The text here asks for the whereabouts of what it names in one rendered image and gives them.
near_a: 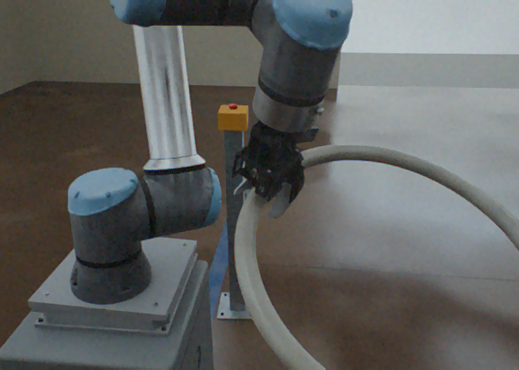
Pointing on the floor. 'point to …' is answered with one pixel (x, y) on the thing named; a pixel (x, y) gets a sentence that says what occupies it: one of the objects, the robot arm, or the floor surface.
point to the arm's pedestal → (182, 333)
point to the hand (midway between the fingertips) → (266, 201)
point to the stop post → (231, 117)
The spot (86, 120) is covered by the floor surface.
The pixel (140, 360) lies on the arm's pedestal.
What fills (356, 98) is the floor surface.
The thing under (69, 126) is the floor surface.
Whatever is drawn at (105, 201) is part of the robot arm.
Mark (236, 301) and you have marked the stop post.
